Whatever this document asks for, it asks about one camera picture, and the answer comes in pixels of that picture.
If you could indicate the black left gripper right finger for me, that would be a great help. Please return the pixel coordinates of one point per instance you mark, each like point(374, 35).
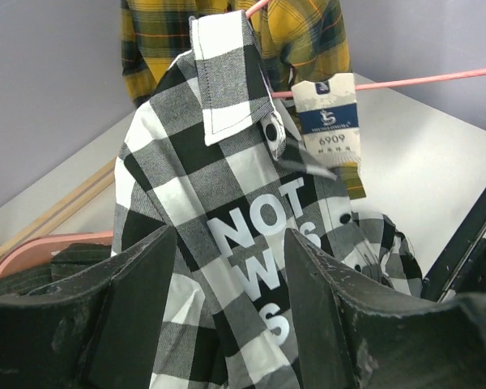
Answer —
point(353, 332)

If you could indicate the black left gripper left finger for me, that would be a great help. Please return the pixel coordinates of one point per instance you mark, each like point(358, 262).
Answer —
point(98, 328)

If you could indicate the black white checked shirt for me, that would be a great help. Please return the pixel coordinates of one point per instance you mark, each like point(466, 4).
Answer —
point(228, 320)

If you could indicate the yellow green plaid shirt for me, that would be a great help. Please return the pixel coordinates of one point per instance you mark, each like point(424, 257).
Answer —
point(303, 40)

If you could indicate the dark green striped shirt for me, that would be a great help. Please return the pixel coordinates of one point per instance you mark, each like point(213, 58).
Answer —
point(73, 259)

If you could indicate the white blue shirt tag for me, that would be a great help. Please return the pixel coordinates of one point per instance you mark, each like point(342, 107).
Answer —
point(329, 119)

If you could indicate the pink plastic laundry basket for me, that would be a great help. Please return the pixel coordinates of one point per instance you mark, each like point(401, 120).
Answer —
point(41, 250)

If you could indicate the wooden clothes rack frame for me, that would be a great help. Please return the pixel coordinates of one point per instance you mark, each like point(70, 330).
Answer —
point(64, 208)

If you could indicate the pink wire hanger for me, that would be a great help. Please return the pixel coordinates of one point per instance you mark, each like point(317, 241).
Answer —
point(390, 84)

